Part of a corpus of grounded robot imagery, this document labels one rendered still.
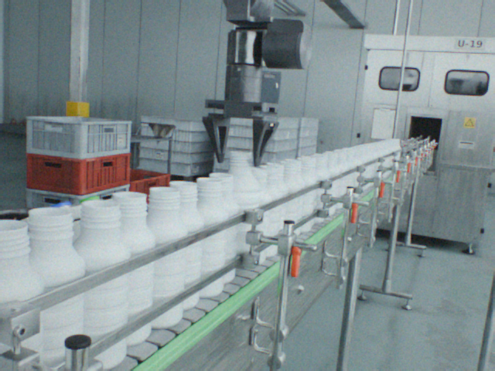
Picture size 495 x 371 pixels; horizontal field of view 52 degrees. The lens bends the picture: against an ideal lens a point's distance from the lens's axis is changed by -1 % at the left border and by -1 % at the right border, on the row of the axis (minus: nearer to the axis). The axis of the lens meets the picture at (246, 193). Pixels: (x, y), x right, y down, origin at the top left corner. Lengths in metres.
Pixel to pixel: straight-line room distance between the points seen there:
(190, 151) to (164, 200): 7.45
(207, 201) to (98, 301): 0.25
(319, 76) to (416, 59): 6.04
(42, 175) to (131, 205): 2.80
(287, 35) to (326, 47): 10.59
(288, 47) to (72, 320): 0.48
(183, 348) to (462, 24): 10.65
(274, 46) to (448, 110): 4.70
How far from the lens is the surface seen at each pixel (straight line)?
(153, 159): 8.39
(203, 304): 0.71
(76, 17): 11.15
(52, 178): 3.30
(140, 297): 0.57
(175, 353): 0.60
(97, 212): 0.50
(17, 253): 0.42
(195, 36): 12.56
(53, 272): 0.46
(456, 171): 5.41
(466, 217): 5.47
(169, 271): 0.60
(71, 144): 3.18
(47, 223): 0.46
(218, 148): 0.81
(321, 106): 11.26
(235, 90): 0.78
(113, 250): 0.50
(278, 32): 0.78
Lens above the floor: 1.27
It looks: 10 degrees down
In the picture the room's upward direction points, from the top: 5 degrees clockwise
